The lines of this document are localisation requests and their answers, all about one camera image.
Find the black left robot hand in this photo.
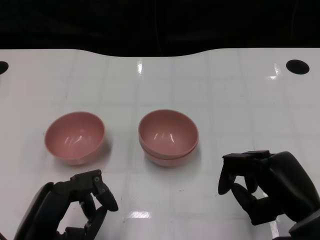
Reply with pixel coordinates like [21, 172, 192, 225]
[13, 169, 119, 240]

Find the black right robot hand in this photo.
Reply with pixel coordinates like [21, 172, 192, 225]
[217, 150, 316, 226]

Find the pink plastic bowl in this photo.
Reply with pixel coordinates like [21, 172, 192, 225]
[44, 111, 106, 167]
[137, 108, 200, 156]
[141, 142, 198, 168]

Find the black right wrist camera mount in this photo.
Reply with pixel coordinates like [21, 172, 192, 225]
[287, 207, 320, 240]

